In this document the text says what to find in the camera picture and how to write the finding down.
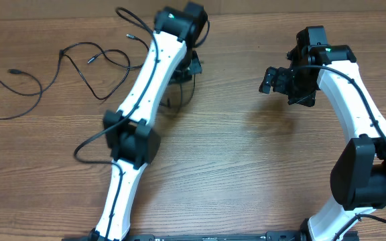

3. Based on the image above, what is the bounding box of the thin black USB cable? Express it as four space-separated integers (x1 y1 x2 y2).
58 33 150 101

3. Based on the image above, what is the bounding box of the long thin black cable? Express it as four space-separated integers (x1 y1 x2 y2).
0 50 63 121

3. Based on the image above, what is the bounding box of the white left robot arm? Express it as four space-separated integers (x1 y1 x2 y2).
88 2 210 240

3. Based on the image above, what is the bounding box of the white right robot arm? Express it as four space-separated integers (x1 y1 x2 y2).
259 26 386 240

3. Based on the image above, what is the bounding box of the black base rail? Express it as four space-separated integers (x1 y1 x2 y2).
62 230 303 241

